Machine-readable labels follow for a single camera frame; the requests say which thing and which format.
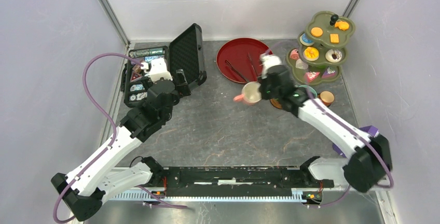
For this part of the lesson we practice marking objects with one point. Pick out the orange bear cookie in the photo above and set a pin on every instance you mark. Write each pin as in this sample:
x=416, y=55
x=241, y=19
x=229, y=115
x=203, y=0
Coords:
x=342, y=25

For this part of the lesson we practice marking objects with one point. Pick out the small orange cup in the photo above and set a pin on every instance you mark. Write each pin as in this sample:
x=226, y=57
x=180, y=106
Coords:
x=327, y=98

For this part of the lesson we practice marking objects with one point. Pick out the white chocolate donut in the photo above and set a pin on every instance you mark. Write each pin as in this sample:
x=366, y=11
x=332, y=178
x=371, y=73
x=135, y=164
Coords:
x=334, y=55

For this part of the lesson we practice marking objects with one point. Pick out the round orange cookie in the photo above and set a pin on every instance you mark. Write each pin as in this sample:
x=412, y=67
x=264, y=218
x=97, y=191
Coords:
x=316, y=32

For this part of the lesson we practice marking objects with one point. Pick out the brown saucer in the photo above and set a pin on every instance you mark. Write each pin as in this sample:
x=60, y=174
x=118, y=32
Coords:
x=275, y=103

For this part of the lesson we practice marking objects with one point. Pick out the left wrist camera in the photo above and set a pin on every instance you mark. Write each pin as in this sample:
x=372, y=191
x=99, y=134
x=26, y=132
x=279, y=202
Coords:
x=159, y=71

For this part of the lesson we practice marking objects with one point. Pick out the purple triangle cake slice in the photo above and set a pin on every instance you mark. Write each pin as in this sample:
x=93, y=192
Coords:
x=329, y=72

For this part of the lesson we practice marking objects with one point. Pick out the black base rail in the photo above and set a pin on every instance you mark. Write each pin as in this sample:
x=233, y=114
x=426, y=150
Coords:
x=233, y=181

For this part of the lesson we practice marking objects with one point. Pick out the blue frosted donut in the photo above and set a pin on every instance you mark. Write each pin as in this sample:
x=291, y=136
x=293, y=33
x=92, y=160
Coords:
x=304, y=40

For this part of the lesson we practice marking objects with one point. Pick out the white roll cake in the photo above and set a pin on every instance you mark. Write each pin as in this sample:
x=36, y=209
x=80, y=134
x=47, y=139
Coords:
x=300, y=64

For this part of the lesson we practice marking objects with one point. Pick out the mint green cup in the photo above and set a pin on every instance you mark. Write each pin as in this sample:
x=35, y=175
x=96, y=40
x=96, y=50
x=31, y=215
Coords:
x=310, y=90

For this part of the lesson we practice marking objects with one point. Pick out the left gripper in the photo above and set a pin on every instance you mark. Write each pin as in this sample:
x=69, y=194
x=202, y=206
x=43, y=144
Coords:
x=182, y=89

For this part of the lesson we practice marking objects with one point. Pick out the black open case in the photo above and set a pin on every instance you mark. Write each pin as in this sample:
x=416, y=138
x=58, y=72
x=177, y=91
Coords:
x=184, y=52

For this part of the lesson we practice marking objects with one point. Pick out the yellow frosted donut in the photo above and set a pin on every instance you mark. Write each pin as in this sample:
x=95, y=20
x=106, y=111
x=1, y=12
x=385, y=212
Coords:
x=311, y=53

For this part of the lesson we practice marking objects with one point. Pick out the red round tray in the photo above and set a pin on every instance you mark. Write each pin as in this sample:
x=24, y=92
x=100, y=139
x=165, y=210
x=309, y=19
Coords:
x=240, y=47

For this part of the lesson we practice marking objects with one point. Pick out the purple plastic holder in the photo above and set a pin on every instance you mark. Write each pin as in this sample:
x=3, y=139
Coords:
x=370, y=129

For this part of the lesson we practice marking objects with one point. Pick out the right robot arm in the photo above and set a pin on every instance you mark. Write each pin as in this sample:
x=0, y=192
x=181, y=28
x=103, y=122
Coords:
x=369, y=157

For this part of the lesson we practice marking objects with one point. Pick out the green three-tier stand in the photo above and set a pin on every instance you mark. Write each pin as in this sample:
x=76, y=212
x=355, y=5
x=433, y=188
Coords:
x=325, y=20

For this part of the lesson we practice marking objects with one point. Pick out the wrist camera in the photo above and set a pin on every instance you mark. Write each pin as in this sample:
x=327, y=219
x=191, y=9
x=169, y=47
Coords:
x=267, y=61
x=159, y=71

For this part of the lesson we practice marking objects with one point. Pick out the orange square cracker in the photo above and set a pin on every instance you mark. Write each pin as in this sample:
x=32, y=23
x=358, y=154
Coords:
x=334, y=38

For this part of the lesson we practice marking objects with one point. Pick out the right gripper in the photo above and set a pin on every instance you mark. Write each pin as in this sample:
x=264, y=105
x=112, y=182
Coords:
x=263, y=81

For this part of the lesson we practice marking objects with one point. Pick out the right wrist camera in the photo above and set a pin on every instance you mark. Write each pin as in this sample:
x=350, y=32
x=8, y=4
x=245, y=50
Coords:
x=267, y=61

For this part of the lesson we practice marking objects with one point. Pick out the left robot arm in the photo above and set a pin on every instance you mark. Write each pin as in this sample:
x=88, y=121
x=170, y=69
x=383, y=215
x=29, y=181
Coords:
x=85, y=189

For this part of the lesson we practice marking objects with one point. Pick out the pink mug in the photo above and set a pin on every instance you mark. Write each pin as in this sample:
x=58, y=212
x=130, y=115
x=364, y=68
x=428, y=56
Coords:
x=250, y=94

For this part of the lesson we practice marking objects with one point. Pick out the pink roll cake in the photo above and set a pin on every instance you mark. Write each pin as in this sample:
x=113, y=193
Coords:
x=294, y=54

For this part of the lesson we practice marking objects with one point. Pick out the pink strawberry cake slice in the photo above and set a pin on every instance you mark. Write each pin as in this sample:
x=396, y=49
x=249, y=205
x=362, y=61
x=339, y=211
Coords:
x=311, y=76

